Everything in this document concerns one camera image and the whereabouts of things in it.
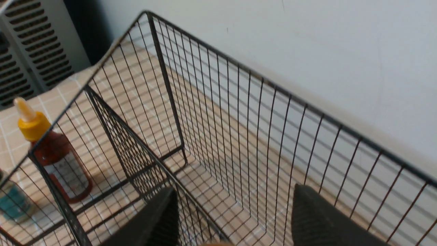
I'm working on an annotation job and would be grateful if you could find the grey perforated metal cabinet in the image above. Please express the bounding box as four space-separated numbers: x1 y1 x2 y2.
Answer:
0 0 90 110

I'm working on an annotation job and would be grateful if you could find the black wire mesh shelf rack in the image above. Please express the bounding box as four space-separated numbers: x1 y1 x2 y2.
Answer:
1 1 437 246

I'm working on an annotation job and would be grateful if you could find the red sauce bottle yellow cap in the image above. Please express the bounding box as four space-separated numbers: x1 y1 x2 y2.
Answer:
13 97 93 204

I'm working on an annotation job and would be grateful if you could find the small shaker jar green lid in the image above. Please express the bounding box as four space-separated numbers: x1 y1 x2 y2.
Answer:
0 170 34 223

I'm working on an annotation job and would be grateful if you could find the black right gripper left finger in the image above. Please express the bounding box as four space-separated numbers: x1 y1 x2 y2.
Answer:
101 187 180 246

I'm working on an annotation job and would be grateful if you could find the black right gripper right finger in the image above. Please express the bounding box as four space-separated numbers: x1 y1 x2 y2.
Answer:
291 184 387 246

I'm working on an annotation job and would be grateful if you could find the checkered beige tablecloth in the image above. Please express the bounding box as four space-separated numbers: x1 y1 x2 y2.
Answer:
0 41 437 246

